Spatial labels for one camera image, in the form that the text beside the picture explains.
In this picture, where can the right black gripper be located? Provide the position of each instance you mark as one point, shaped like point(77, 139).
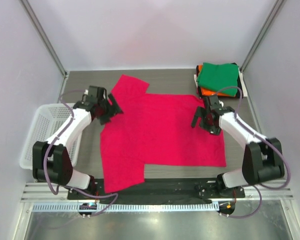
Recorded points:
point(213, 130)

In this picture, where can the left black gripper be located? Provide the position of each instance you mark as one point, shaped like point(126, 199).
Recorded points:
point(113, 110)

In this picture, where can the pink t shirt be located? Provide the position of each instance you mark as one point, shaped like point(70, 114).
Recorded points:
point(153, 129)

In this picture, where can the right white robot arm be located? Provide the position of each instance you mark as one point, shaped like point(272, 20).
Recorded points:
point(262, 158)

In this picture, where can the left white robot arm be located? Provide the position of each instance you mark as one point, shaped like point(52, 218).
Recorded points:
point(51, 160)

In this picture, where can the orange folded t shirt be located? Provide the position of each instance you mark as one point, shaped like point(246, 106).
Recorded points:
point(213, 77)

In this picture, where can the black folded t shirt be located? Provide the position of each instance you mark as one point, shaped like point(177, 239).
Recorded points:
point(240, 87)

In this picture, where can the green folded t shirt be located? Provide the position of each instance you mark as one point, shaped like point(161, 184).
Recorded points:
point(218, 78)

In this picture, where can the white folded t shirt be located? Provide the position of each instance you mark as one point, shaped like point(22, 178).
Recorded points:
point(243, 87)

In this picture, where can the white plastic basket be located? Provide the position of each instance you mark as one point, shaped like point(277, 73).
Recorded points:
point(47, 119)

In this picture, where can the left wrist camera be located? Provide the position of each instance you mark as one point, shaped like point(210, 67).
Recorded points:
point(95, 94)

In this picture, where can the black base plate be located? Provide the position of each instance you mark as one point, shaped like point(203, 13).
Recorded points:
point(168, 191)

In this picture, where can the aluminium rail frame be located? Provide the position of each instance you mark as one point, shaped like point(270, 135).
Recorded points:
point(40, 192)

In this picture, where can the left aluminium corner post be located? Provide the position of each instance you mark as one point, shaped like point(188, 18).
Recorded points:
point(43, 36)

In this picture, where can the aluminium corner post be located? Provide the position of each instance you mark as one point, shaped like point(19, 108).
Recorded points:
point(43, 36)
point(269, 20)

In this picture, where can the white slotted cable duct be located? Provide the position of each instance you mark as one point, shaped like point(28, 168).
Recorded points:
point(116, 208)

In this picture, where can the right aluminium corner post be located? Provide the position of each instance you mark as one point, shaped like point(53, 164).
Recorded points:
point(269, 20)

